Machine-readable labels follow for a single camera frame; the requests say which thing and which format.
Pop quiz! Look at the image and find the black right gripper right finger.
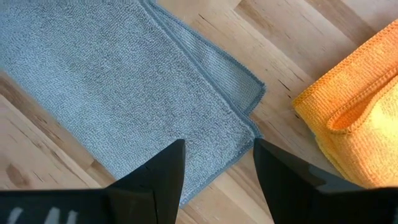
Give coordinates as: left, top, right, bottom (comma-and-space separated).
253, 138, 398, 224

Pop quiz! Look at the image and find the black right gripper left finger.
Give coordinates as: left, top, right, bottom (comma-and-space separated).
0, 138, 187, 224

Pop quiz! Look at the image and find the orange microfiber towel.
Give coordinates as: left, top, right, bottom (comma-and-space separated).
292, 19, 398, 189

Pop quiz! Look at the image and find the grey microfiber towel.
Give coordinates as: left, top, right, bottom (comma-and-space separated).
0, 0, 267, 208

